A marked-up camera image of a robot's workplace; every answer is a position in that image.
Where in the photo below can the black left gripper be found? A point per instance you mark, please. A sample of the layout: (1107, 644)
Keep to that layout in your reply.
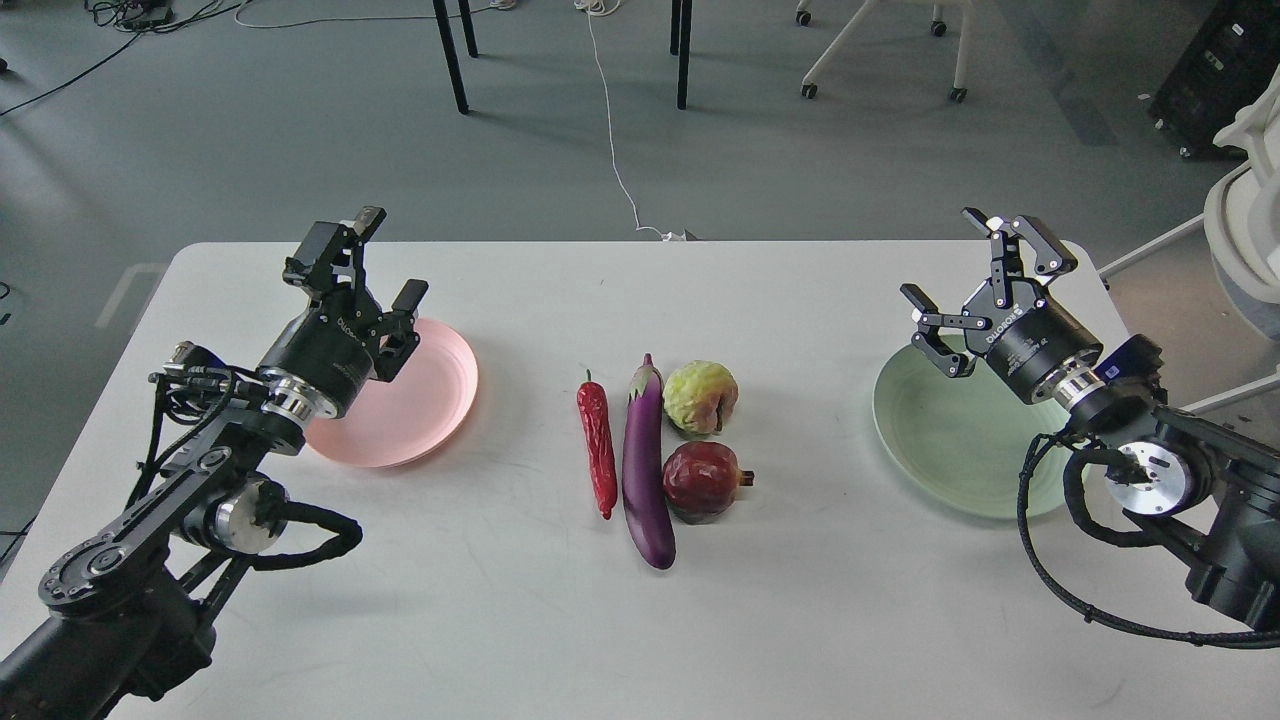
(337, 352)

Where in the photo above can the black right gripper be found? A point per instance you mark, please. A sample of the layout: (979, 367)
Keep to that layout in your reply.
(1011, 320)

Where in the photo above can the red chili pepper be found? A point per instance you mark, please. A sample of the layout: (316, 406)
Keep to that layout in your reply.
(595, 419)

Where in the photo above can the yellow-green custard apple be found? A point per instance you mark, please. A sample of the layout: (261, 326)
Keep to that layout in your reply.
(699, 399)

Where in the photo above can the dark red pomegranate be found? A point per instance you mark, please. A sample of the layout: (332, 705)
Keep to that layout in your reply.
(701, 480)

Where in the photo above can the purple eggplant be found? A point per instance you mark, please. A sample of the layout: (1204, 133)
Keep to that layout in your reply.
(644, 502)

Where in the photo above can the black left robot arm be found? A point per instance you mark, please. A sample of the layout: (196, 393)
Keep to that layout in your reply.
(133, 607)

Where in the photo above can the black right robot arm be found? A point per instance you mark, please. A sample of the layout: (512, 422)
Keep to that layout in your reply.
(1140, 473)

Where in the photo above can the pink plate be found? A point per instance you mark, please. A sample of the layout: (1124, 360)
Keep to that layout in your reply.
(392, 423)

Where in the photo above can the green plate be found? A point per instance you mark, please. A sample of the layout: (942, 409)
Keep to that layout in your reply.
(963, 441)

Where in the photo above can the white office chair base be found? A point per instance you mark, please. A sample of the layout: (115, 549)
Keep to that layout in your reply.
(852, 41)

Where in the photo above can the black equipment case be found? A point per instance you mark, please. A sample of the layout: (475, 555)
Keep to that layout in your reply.
(1226, 66)

